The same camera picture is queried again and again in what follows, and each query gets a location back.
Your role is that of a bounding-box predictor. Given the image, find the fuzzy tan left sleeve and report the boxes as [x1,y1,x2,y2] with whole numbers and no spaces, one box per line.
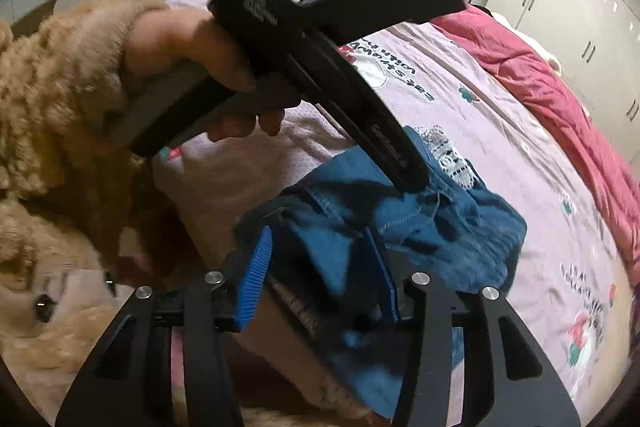
[1,0,167,291]

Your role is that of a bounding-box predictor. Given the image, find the white wardrobe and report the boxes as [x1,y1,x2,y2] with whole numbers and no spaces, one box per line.
[487,0,639,167]

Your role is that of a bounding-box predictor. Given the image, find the blue denim lace-trimmed pants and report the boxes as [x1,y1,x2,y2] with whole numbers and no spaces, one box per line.
[233,128,527,417]

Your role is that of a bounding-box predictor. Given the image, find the red pink quilt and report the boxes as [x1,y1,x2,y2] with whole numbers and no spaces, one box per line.
[432,5,639,287]

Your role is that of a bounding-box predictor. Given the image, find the person's left hand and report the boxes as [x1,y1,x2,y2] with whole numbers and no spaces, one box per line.
[120,8,256,94]

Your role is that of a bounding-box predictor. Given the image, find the pink strawberry bear bedsheet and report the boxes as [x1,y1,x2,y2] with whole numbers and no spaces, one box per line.
[153,24,631,418]

